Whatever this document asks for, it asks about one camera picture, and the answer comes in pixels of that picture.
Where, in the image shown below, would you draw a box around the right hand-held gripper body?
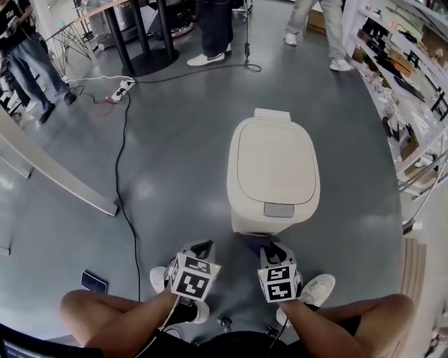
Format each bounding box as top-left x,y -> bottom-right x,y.
257,241 -> 303,304

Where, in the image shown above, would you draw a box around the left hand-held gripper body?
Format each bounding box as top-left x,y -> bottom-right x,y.
167,238 -> 222,302

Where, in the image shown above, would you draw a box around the dark blue cloth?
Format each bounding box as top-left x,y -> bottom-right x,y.
248,234 -> 281,251

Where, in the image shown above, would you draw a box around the beige plastic trash bin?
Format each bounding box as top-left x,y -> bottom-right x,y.
226,108 -> 321,236

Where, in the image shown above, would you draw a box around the person's left forearm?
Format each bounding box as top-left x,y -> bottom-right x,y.
132,290 -> 185,358

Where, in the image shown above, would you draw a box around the person's right forearm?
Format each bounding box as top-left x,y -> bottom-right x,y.
278,299 -> 351,358

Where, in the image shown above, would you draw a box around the person's left white shoe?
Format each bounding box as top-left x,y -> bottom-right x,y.
149,266 -> 211,324

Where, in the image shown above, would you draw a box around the person's white shoe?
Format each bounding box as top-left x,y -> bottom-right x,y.
275,273 -> 336,328
149,266 -> 211,324

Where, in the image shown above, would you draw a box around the person's right white shoe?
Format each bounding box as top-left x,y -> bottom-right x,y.
275,273 -> 336,328

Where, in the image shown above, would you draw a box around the black office chair base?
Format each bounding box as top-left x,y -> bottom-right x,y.
190,315 -> 284,345

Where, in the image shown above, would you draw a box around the person's black shorts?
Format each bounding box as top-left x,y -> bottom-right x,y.
134,303 -> 361,358

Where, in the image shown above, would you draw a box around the dark smartphone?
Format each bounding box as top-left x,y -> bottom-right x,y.
80,271 -> 108,294

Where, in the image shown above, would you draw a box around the person's left leg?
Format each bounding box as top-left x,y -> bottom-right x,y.
58,289 -> 165,350

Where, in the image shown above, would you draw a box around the person's leg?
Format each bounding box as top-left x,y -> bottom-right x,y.
314,293 -> 417,358
58,289 -> 165,350

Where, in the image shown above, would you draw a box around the person's right leg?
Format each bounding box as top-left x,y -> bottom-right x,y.
314,293 -> 417,358

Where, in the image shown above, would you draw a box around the wooden slatted board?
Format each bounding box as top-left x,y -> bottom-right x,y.
400,237 -> 428,308

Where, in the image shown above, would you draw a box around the white slanted board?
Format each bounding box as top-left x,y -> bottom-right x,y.
0,108 -> 119,217

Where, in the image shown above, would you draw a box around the white power strip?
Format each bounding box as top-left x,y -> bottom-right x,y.
111,79 -> 136,103

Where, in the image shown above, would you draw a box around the wooden table with black legs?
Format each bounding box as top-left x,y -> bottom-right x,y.
75,0 -> 180,77

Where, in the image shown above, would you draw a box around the white metal shelving unit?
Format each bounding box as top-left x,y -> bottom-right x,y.
341,0 -> 448,200

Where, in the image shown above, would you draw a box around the black keyboard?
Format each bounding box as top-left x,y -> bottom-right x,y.
393,75 -> 426,102

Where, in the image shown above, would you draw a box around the plastic-wrapped grey machine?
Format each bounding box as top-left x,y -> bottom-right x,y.
87,0 -> 139,48

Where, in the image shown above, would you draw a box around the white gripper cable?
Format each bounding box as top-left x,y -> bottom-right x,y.
155,296 -> 180,331

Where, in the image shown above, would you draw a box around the long black floor cable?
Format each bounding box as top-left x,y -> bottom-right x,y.
114,92 -> 141,301

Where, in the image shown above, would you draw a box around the long-handled dustpan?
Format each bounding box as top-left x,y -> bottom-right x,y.
402,150 -> 448,235

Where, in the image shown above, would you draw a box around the white floor cable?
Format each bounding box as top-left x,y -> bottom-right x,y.
64,75 -> 136,85

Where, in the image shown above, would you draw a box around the black machine with red ring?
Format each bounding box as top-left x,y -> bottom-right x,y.
139,0 -> 197,41

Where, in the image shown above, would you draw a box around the black wire frame table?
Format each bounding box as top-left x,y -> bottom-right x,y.
45,22 -> 92,76

